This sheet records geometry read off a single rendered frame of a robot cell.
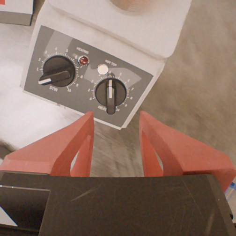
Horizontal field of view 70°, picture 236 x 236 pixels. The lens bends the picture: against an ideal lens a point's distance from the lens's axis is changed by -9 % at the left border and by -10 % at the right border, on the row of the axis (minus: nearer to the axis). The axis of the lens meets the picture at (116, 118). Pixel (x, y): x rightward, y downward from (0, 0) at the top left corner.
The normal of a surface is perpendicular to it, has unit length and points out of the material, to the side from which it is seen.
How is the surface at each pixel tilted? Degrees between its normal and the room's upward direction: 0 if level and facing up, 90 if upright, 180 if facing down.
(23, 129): 0
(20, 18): 0
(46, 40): 30
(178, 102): 0
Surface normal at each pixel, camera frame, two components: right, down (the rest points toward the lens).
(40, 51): 0.02, 0.57
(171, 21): 0.24, 0.13
